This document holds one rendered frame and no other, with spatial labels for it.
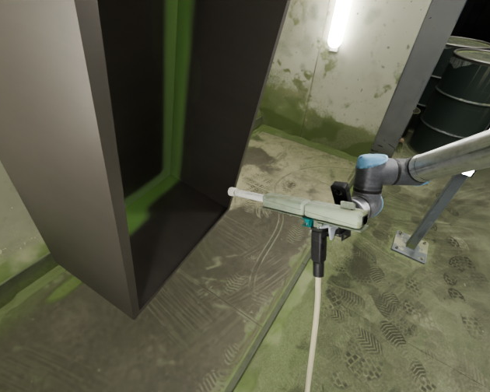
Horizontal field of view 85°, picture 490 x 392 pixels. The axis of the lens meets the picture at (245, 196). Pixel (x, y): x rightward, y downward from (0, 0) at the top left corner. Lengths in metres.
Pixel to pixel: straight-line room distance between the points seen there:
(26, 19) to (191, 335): 1.25
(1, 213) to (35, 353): 0.65
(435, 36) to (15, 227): 2.66
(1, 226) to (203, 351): 1.10
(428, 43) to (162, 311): 2.30
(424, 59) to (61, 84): 2.22
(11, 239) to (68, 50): 1.40
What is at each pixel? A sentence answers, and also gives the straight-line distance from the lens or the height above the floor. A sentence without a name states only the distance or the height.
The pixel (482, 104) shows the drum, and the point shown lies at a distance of 2.95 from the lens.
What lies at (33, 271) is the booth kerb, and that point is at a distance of 1.74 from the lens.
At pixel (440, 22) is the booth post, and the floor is 1.13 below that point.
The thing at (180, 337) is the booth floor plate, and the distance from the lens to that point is 1.40.
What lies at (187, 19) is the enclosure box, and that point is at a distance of 1.02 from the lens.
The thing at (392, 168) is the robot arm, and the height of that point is 0.87.
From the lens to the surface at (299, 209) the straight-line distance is 0.73.
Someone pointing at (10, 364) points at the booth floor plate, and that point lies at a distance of 1.62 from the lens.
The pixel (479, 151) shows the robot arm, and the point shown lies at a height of 1.04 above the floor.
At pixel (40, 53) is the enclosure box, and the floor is 1.24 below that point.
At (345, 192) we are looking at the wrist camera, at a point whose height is 0.86.
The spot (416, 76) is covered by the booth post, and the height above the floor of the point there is 0.80.
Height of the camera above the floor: 1.33
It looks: 41 degrees down
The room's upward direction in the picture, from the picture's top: 4 degrees clockwise
